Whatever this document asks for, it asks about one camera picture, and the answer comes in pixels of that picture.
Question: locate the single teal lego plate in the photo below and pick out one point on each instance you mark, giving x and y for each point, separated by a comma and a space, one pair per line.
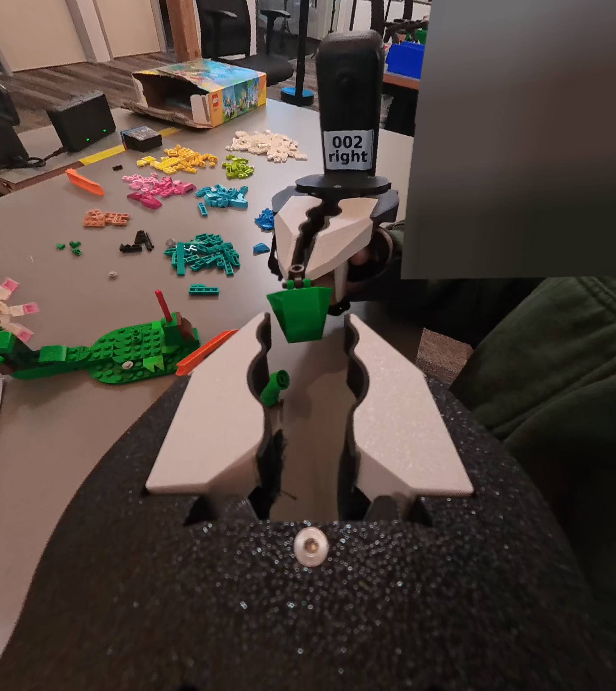
203, 290

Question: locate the pile of teal lego pieces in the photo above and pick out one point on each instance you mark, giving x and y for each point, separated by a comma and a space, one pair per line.
205, 253

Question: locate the colourful cardboard lego box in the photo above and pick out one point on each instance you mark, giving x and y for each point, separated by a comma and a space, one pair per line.
205, 81

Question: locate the pile of white lego pieces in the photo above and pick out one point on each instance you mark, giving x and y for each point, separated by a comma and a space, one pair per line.
267, 144

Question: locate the pile of blue lego pieces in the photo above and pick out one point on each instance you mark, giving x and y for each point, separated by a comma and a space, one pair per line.
264, 220

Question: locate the person's right hand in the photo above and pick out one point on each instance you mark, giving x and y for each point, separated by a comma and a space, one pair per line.
372, 253

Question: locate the black floor stand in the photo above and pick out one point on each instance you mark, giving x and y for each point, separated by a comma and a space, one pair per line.
301, 54

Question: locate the small black box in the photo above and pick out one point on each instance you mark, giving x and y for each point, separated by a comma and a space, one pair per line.
141, 139

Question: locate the pile of lime lego pieces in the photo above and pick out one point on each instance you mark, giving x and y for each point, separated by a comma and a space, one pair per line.
238, 167

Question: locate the pile of yellow lego pieces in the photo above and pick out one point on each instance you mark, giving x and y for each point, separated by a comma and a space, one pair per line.
181, 159

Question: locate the blue storage bin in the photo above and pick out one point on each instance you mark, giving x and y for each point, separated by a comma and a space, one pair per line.
405, 59

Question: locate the pile of black lego pieces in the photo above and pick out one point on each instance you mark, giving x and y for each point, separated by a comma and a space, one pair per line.
139, 241

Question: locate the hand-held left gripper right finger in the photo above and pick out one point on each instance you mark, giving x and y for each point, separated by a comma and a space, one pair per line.
405, 432

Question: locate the person's green hoodie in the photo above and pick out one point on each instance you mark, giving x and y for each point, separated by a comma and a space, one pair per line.
567, 432

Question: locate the yellow tape strip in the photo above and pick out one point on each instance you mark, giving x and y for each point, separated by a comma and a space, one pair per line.
103, 155

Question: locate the green sloped lego piece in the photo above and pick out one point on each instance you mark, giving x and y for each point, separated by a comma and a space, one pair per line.
300, 316

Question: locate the pile of cyan lego pieces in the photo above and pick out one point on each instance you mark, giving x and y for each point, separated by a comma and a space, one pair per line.
224, 197

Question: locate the black office chair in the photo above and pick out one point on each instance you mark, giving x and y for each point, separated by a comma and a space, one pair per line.
232, 32

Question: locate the pile of pink lego pieces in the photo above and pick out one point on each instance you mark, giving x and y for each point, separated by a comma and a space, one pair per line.
156, 188

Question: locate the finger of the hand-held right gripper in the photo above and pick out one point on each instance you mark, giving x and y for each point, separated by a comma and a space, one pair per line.
345, 232
289, 237

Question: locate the small green lego cylinder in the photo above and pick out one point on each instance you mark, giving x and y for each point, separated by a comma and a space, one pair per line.
273, 390

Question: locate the orange lego blade piece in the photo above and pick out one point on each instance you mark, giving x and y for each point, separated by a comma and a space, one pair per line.
85, 182
205, 351

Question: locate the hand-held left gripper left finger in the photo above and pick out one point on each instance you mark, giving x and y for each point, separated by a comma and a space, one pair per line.
208, 426

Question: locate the small dark green lego pieces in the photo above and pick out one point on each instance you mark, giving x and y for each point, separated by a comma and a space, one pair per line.
74, 247

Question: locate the pile of salmon lego pieces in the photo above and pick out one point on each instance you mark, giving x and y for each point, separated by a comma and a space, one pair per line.
103, 217

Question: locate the green lego model with flower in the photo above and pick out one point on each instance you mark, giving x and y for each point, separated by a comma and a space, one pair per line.
119, 356

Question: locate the black charger box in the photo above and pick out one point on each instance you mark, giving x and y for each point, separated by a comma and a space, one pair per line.
81, 119

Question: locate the person's right forearm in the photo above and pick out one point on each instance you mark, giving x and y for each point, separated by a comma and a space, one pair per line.
448, 307

